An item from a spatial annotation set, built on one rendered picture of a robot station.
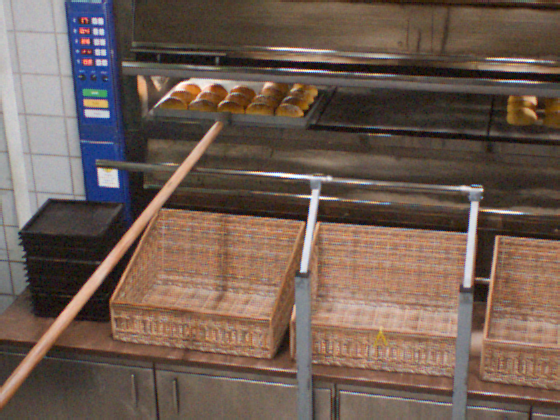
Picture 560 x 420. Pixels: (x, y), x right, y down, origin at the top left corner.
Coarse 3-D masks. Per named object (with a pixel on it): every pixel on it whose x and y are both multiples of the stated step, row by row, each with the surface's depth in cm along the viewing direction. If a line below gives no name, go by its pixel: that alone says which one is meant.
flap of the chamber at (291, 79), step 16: (224, 64) 358; (240, 64) 358; (240, 80) 340; (256, 80) 339; (272, 80) 338; (288, 80) 336; (304, 80) 335; (320, 80) 334; (336, 80) 333; (352, 80) 332; (368, 80) 331; (528, 80) 335; (544, 80) 335; (528, 96) 321; (544, 96) 319
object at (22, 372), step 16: (208, 144) 344; (192, 160) 331; (176, 176) 319; (160, 192) 309; (144, 224) 294; (128, 240) 284; (112, 256) 275; (96, 272) 268; (96, 288) 264; (80, 304) 256; (64, 320) 249; (48, 336) 242; (32, 352) 236; (32, 368) 233; (16, 384) 227; (0, 400) 221
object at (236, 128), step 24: (144, 120) 371; (168, 120) 369; (192, 120) 369; (384, 144) 354; (408, 144) 352; (432, 144) 350; (456, 144) 348; (480, 144) 346; (504, 144) 344; (528, 144) 342; (552, 144) 341
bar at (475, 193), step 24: (120, 168) 338; (144, 168) 336; (168, 168) 334; (192, 168) 332; (216, 168) 331; (312, 192) 324; (432, 192) 317; (456, 192) 315; (480, 192) 312; (312, 216) 321; (312, 240) 320; (456, 336) 309; (456, 360) 313; (456, 384) 316; (312, 408) 337; (456, 408) 320
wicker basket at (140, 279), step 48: (144, 240) 370; (192, 240) 380; (240, 240) 376; (288, 240) 371; (144, 288) 374; (192, 288) 382; (240, 288) 379; (288, 288) 353; (144, 336) 349; (192, 336) 344; (240, 336) 352
